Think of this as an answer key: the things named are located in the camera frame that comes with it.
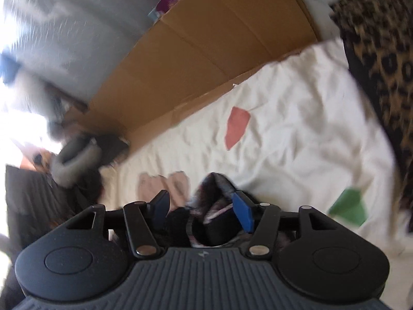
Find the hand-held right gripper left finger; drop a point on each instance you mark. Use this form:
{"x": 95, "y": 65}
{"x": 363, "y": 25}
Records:
{"x": 161, "y": 206}

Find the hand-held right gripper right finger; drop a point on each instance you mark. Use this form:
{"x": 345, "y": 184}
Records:
{"x": 243, "y": 213}

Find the black garment with grey print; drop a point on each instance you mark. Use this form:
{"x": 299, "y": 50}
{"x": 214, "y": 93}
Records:
{"x": 213, "y": 232}

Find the dark cloth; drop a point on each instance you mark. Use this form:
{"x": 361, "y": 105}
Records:
{"x": 113, "y": 148}

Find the white printed bed sheet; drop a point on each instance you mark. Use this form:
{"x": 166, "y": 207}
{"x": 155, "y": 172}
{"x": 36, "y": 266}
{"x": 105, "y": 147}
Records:
{"x": 290, "y": 129}

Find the dark grey pillow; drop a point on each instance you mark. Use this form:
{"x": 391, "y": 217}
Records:
{"x": 29, "y": 200}

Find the brown cardboard sheet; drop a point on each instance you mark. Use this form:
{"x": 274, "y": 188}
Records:
{"x": 193, "y": 55}

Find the leopard print cloth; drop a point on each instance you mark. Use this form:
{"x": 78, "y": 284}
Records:
{"x": 380, "y": 38}

